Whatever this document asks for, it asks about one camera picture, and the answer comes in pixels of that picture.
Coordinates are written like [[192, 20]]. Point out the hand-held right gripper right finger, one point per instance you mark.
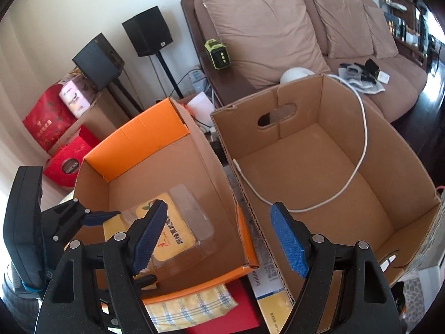
[[288, 245]]

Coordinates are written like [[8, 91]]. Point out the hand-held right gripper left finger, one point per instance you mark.
[[149, 238]]

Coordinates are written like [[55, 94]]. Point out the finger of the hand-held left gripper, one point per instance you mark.
[[100, 217], [144, 281]]

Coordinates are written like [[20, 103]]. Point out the orange cardboard box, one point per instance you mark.
[[139, 132]]

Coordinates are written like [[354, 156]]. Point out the white yellow printed booklet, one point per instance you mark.
[[269, 288]]

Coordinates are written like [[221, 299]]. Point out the yellow checked tablecloth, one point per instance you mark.
[[194, 306]]

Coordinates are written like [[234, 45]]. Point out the red chocolate gift bag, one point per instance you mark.
[[62, 167]]

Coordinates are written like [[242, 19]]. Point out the red folder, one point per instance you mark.
[[243, 306]]

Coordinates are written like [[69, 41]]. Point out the brown cardboard box with handholes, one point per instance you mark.
[[313, 167]]

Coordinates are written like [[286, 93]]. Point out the plain brown cardboard carton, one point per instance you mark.
[[100, 118]]

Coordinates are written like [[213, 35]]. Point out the red gift box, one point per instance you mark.
[[45, 118]]

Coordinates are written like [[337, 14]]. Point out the pink white tissue pack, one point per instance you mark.
[[74, 97]]

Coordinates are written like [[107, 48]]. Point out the black speaker stand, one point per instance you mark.
[[167, 73], [121, 94]]

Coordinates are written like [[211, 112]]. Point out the white paper sheet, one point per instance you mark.
[[201, 108]]

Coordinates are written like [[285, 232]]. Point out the black speaker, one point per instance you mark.
[[146, 31], [97, 59]]

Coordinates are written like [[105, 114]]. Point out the light blue box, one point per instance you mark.
[[197, 80]]

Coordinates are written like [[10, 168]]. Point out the white round lamp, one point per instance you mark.
[[293, 74]]

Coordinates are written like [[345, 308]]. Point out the brown sofa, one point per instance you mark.
[[399, 90]]

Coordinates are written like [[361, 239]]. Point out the small white square box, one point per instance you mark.
[[383, 77]]

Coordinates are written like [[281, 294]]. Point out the green portable power station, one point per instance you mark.
[[219, 55]]

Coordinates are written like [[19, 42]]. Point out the black box-shaped device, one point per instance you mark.
[[371, 68]]

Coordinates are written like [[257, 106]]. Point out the large beige cushion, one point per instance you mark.
[[264, 31]]

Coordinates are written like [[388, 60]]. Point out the medium beige cushion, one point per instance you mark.
[[344, 24]]

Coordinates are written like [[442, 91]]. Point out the small beige cushion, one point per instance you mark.
[[380, 31]]

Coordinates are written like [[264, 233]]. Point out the dark wooden shelf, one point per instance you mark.
[[413, 17]]

